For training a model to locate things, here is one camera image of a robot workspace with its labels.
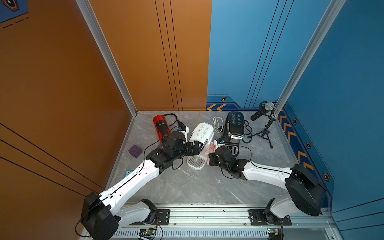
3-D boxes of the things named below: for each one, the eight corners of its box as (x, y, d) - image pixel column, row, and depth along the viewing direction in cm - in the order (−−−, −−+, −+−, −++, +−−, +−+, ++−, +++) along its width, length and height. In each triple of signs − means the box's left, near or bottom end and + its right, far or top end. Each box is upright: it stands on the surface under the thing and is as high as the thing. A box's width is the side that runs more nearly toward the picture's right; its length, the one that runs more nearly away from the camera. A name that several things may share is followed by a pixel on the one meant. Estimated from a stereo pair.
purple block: (130, 154, 99) (127, 150, 95) (136, 148, 102) (133, 143, 98) (137, 158, 97) (134, 154, 93) (143, 152, 100) (140, 148, 96)
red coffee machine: (163, 151, 99) (157, 134, 84) (158, 134, 108) (152, 116, 93) (174, 147, 101) (170, 129, 86) (168, 131, 110) (163, 113, 95)
